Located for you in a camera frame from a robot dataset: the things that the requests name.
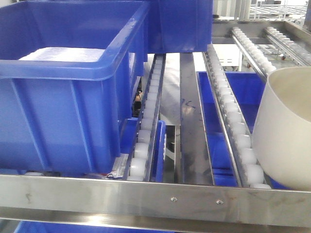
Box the white plastic bin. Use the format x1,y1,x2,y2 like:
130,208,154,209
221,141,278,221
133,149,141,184
252,67,311,191

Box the blue bin lower right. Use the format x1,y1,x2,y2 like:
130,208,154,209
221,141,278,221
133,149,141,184
196,70,292,190

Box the steel front shelf beam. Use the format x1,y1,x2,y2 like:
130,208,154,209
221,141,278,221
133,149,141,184
0,175,311,232

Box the white roller track left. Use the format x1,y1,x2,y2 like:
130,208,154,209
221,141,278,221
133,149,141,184
122,54,166,182

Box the white roller track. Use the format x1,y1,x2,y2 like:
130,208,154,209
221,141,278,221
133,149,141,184
265,27,311,66
231,27,276,82
203,44,272,189
122,54,166,182

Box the blue crate rear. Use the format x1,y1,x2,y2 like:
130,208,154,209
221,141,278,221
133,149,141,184
144,0,213,54

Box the large blue crate front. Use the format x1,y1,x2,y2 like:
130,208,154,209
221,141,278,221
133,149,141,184
0,0,150,174

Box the white roller track right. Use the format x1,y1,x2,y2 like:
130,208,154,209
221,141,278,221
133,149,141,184
203,44,272,189

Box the white roller track far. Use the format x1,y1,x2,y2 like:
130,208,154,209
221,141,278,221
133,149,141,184
231,27,276,82

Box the white roller track farthest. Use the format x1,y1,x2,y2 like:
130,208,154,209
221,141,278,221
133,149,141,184
265,27,311,66

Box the steel divider rail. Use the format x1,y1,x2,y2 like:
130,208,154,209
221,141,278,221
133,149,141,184
180,53,214,185

